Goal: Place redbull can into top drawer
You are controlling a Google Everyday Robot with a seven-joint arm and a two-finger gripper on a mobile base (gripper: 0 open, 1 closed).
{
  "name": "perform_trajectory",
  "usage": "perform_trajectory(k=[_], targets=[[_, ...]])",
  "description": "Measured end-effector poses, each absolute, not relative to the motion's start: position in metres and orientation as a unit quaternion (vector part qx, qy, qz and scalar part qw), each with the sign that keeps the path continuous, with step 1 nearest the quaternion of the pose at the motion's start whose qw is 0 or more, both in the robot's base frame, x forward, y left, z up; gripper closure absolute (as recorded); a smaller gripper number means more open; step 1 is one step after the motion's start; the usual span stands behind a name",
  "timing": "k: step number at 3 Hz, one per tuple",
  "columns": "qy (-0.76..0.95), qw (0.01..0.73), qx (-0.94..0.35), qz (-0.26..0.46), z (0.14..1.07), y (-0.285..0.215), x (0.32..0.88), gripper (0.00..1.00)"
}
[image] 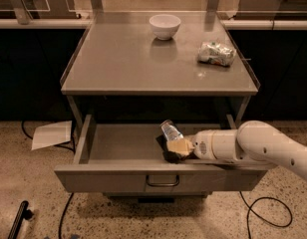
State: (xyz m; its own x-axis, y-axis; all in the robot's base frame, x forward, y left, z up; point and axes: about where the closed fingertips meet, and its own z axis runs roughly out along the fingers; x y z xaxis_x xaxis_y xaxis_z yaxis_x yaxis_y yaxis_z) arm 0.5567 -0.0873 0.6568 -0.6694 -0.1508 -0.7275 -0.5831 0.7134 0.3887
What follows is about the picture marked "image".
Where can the black drawer handle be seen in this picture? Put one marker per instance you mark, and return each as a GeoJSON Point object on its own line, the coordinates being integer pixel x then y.
{"type": "Point", "coordinates": [162, 180]}

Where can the crushed redbull can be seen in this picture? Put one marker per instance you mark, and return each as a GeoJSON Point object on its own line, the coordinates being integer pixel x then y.
{"type": "Point", "coordinates": [170, 131]}

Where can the white paper sheet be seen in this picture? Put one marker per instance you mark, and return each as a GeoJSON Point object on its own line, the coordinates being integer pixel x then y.
{"type": "Point", "coordinates": [52, 134]}

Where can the open grey top drawer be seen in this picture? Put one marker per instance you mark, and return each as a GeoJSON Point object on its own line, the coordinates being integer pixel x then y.
{"type": "Point", "coordinates": [115, 159]}

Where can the black bar on floor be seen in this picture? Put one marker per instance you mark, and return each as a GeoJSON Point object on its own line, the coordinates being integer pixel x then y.
{"type": "Point", "coordinates": [23, 213]}

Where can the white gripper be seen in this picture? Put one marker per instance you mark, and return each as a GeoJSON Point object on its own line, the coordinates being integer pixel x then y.
{"type": "Point", "coordinates": [200, 145]}

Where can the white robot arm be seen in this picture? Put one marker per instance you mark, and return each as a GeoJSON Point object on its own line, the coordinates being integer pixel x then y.
{"type": "Point", "coordinates": [253, 142]}

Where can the grey metal cabinet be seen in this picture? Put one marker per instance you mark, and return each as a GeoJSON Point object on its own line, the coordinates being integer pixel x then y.
{"type": "Point", "coordinates": [122, 72]}

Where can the white ceramic bowl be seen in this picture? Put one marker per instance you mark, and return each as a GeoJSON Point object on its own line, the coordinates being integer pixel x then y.
{"type": "Point", "coordinates": [164, 26]}

